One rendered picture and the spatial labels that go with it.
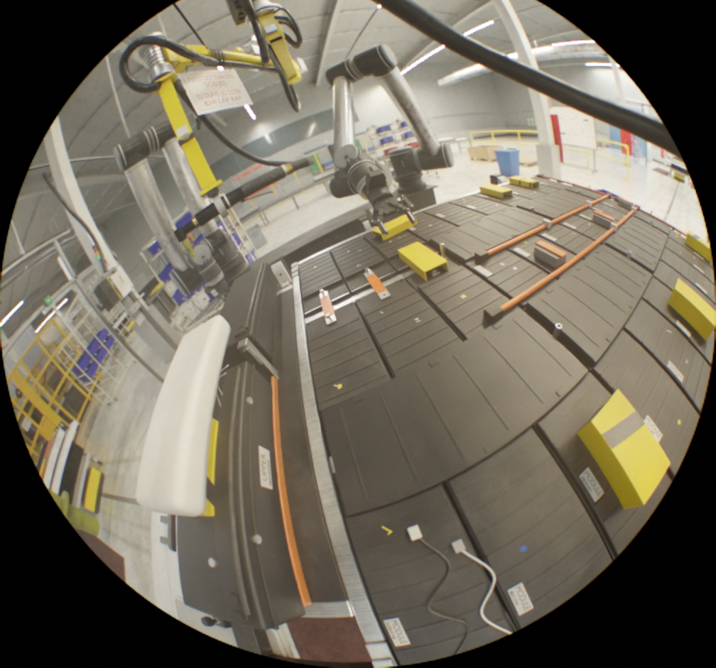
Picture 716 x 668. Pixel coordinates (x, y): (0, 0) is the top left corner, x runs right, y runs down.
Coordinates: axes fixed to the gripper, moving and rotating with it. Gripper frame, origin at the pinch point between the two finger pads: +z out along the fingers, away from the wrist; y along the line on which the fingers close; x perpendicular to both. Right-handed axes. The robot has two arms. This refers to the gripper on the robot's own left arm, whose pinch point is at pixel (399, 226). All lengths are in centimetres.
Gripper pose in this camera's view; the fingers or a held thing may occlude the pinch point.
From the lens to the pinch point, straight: 70.3
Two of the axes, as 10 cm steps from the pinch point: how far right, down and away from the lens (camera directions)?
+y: -9.1, 4.2, -0.1
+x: -0.9, -2.1, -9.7
